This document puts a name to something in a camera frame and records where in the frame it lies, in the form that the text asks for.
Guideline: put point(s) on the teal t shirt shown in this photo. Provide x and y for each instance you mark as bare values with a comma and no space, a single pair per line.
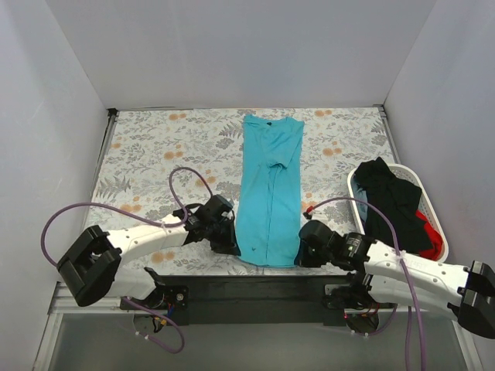
269,214

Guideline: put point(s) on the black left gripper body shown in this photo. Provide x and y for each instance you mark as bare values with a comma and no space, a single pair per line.
226,239

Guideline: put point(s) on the red t shirt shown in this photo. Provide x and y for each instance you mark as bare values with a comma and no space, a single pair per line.
435,252

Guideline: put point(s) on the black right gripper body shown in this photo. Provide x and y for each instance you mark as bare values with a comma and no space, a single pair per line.
304,257

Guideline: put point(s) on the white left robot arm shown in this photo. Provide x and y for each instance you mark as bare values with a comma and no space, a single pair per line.
93,267

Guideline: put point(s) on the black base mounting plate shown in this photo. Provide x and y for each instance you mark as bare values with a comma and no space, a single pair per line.
206,300

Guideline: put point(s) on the white laundry basket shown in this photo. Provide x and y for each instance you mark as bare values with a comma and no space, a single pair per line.
424,206

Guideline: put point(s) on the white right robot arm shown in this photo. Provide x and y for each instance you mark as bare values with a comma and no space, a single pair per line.
376,274

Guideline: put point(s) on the floral table cloth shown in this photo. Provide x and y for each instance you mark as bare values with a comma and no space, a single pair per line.
156,159

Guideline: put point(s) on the aluminium front rail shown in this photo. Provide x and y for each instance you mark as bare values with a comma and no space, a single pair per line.
103,337

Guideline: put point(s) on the black t shirt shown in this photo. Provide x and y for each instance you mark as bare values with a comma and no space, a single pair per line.
398,200

